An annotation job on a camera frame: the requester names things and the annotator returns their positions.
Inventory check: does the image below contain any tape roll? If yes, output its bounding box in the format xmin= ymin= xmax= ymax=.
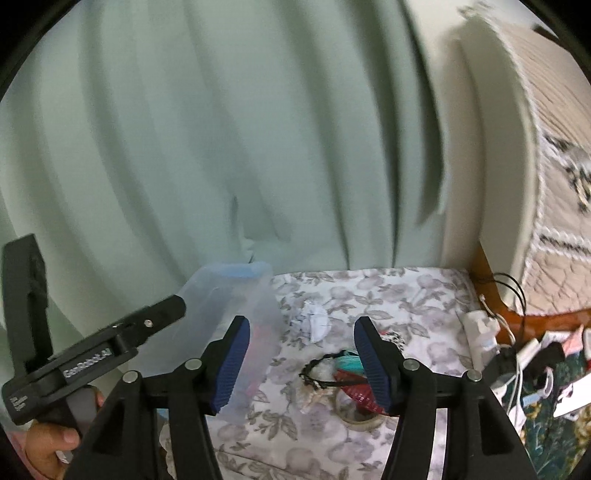
xmin=334 ymin=390 xmax=386 ymax=432

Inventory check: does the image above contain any red fan-shaped item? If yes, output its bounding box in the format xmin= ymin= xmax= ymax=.
xmin=334 ymin=369 xmax=387 ymax=415

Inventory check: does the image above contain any white paper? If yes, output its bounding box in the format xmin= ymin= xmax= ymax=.
xmin=290 ymin=300 xmax=332 ymax=345

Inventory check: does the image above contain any person's left hand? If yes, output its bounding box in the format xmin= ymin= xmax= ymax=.
xmin=23 ymin=386 xmax=106 ymax=480

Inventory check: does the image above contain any white power strip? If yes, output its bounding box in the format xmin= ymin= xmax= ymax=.
xmin=461 ymin=310 xmax=500 ymax=371

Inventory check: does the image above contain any black white patterned scrunchie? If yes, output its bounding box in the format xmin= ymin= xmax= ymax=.
xmin=380 ymin=331 xmax=406 ymax=354

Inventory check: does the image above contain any floral bed sheet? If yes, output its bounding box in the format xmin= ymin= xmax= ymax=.
xmin=208 ymin=267 xmax=477 ymax=479

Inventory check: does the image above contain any black headband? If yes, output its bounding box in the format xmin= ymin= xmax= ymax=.
xmin=298 ymin=350 xmax=359 ymax=390

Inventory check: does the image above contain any clear plastic storage bin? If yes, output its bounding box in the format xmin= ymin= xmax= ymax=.
xmin=129 ymin=262 xmax=286 ymax=424

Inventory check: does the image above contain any green curtain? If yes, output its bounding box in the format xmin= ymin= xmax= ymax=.
xmin=1 ymin=1 xmax=444 ymax=347

